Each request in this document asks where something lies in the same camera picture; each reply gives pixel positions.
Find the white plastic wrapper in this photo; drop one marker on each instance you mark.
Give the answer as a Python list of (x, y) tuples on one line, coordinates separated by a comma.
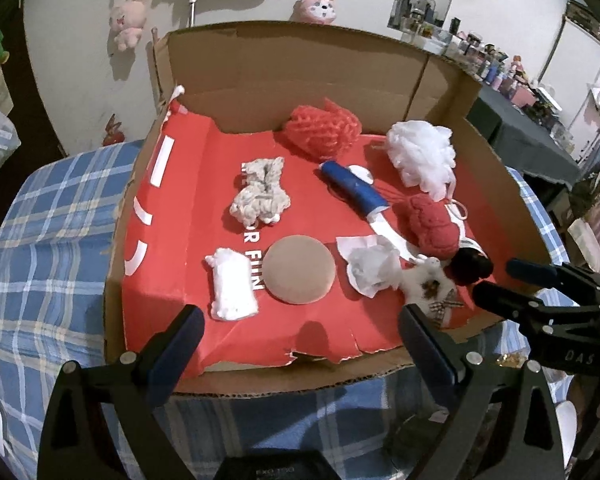
[(369, 265)]

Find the blue cloth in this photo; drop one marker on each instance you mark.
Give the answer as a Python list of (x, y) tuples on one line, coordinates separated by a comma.
[(352, 185)]

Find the pink plush bear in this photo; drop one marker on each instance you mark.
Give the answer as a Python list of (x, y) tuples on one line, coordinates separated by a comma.
[(127, 20)]

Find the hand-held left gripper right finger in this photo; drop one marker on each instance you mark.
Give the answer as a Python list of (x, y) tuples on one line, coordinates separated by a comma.
[(429, 355)]

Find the pink round-faced plush toy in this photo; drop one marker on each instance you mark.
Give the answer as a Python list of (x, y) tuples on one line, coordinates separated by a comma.
[(315, 9)]

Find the blue plaid blanket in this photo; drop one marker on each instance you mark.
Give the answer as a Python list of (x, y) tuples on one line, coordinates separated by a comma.
[(45, 240)]

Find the small white plush toy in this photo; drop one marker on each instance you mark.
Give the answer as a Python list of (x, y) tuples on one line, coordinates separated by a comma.
[(422, 280)]

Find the cream knit scrunchie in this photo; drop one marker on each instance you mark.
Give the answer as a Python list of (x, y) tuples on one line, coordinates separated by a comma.
[(257, 195)]

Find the beige round puff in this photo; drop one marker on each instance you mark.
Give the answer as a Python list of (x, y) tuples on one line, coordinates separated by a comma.
[(300, 270)]

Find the row of cosmetic bottles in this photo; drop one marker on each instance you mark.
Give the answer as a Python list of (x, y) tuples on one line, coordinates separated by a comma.
[(499, 75)]

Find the desk with dark cloth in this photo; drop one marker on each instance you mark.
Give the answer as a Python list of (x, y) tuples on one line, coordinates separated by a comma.
[(529, 145)]

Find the cardboard box with red lining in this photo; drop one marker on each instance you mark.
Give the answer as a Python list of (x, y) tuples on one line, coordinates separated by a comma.
[(195, 210)]

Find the red-tipped metal rod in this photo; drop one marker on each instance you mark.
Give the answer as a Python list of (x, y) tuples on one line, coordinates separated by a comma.
[(194, 2)]

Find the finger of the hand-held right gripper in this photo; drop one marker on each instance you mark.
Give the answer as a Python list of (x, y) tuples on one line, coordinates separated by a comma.
[(499, 300), (532, 270)]

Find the black pompom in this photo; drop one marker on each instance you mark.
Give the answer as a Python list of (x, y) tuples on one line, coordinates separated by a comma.
[(472, 265)]

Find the coral foam net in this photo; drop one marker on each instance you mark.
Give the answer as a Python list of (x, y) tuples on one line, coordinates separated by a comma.
[(320, 132)]

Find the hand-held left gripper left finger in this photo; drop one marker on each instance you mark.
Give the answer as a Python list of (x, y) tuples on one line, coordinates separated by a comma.
[(172, 355)]

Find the colourful printed tin box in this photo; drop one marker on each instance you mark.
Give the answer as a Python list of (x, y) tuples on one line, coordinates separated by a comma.
[(275, 470)]

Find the white fluffy cloth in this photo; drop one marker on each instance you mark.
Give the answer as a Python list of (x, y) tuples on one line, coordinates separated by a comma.
[(232, 285)]

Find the white wardrobe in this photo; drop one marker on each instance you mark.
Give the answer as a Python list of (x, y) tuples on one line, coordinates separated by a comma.
[(569, 55)]

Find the white mesh bath pouf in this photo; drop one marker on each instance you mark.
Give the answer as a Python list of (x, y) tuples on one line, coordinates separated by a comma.
[(419, 155)]

